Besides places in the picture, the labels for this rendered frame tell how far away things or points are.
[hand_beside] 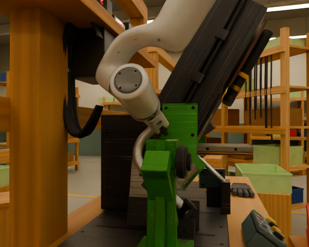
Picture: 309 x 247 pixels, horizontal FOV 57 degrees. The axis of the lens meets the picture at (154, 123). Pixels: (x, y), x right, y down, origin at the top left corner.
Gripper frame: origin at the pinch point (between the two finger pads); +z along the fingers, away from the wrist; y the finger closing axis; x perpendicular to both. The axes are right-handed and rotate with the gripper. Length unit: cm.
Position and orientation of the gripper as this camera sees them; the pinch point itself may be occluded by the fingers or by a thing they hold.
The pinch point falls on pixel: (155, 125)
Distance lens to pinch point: 88.7
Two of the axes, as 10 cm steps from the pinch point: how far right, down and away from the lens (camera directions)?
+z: 1.9, 3.0, 9.3
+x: -7.4, 6.7, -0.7
